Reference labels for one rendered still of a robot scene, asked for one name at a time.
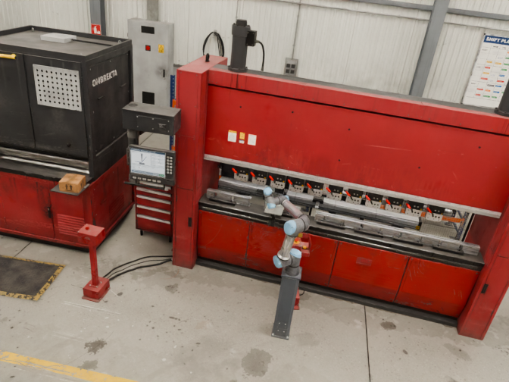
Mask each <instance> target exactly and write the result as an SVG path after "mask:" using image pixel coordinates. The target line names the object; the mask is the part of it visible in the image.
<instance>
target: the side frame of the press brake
mask: <svg viewBox="0 0 509 382"><path fill-rule="evenodd" d="M205 57H206V55H204V56H202V57H200V58H198V59H196V60H194V61H192V62H190V63H188V64H186V65H184V66H182V67H180V68H178V69H176V108H181V109H182V110H181V125H180V129H179V130H178V131H177V132H176V133H175V151H176V182H175V185H174V196H173V265H176V266H180V267H183V268H188V269H193V268H194V266H195V262H196V260H197V258H198V252H197V233H198V201H199V200H200V199H201V197H202V196H203V195H204V194H205V193H207V189H208V188H212V189H218V181H219V172H220V169H219V168H218V167H217V166H218V165H220V162H217V161H210V160H206V159H204V156H205V130H206V116H207V103H208V85H209V84H210V83H208V69H210V68H212V67H213V66H214V65H216V64H222V65H227V61H228V58H226V57H221V56H216V55H210V58H209V60H210V61H205V60H206V59H205Z"/></svg>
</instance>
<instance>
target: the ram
mask: <svg viewBox="0 0 509 382"><path fill-rule="evenodd" d="M229 130H231V131H236V141H235V142H232V141H228V134H229ZM240 133H245V139H240V138H239V137H240ZM249 134H252V135H256V136H257V137H256V144H255V146H253V145H249V144H248V135H249ZM239 140H244V143H240V142H239ZM205 154H206V155H213V156H217V157H221V158H228V159H232V160H237V161H244V162H248V163H252V164H259V165H263V166H268V167H272V168H279V169H283V170H287V171H294V172H298V173H302V174H309V175H313V176H317V177H324V178H328V179H332V180H339V181H343V182H347V183H354V184H358V185H363V186H370V187H374V188H378V189H385V190H389V191H393V192H397V193H404V194H408V195H412V196H419V197H423V198H428V199H435V200H439V201H443V202H450V203H454V204H458V205H465V206H469V207H473V208H481V209H485V210H489V211H496V212H500V213H502V211H503V209H504V206H505V204H506V202H507V199H508V197H509V135H506V134H501V133H493V132H489V131H484V130H475V129H470V128H466V127H458V126H453V125H448V124H440V123H435V122H431V121H422V120H419V119H413V118H409V117H400V116H395V115H390V114H383V113H378V112H373V111H365V110H360V109H356V108H347V107H342V106H338V105H329V104H325V103H320V102H312V101H307V100H304V99H294V98H289V97H285V96H280V95H272V94H267V93H262V92H254V91H249V90H244V89H237V88H232V87H227V86H218V85H214V84H209V85H208V103H207V116H206V130H205ZM204 159H206V160H210V161H217V162H221V163H225V164H232V165H236V166H240V167H244V168H251V169H255V170H259V171H266V172H270V173H275V174H282V175H286V176H290V177H297V178H301V179H305V180H312V181H316V182H320V183H327V184H331V185H335V186H342V187H346V188H350V189H357V190H361V191H365V192H369V193H376V194H380V195H384V196H391V197H395V198H399V199H406V200H410V201H414V202H421V203H425V204H429V205H436V206H440V207H444V208H451V209H455V210H459V211H466V212H470V213H474V214H481V215H485V216H489V217H494V218H500V216H499V215H495V214H488V213H484V212H480V211H473V210H469V209H465V208H458V207H454V206H450V205H443V204H439V203H434V202H428V201H423V200H419V199H412V198H408V197H404V196H397V195H393V194H389V193H382V192H378V191H374V190H370V189H363V188H359V187H355V186H348V185H344V184H340V183H333V182H329V181H325V180H318V179H314V178H310V177H303V176H298V175H294V174H287V173H283V172H279V171H272V170H268V169H264V168H257V167H253V166H249V165H245V164H238V163H234V162H230V161H223V160H219V159H215V158H208V157H204Z"/></svg>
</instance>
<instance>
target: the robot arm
mask: <svg viewBox="0 0 509 382"><path fill-rule="evenodd" d="M256 193H258V194H261V195H264V196H263V200H266V203H267V207H268V208H269V209H272V208H275V207H276V205H282V206H283V207H284V208H285V209H286V210H287V211H288V212H289V213H290V214H291V215H292V216H293V217H294V218H295V220H290V221H287V222H285V224H284V231H285V233H286V236H285V239H284V241H283V245H282V247H281V250H280V251H278V253H277V255H275V256H274V257H273V263H274V264H275V266H276V267H277V268H283V267H284V272H285V274H287V275H289V276H291V277H296V276H298V275H299V274H300V267H299V265H300V261H301V252H300V251H299V250H297V249H292V245H293V243H294V241H295V238H296V237H297V236H298V235H299V233H300V232H304V231H306V230H307V229H308V228H309V227H310V220H309V218H308V216H307V215H305V214H302V213H301V212H300V211H299V210H298V209H297V208H296V207H295V206H294V205H293V204H292V203H291V202H290V201H289V197H288V196H278V197H273V192H272V189H271V188H270V187H266V188H265V189H257V191H256Z"/></svg>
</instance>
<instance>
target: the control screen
mask: <svg viewBox="0 0 509 382"><path fill-rule="evenodd" d="M130 154H131V172H134V173H139V174H148V175H153V176H158V177H165V153H160V152H152V151H146V150H141V149H132V148H130ZM138 166H139V167H141V168H138Z"/></svg>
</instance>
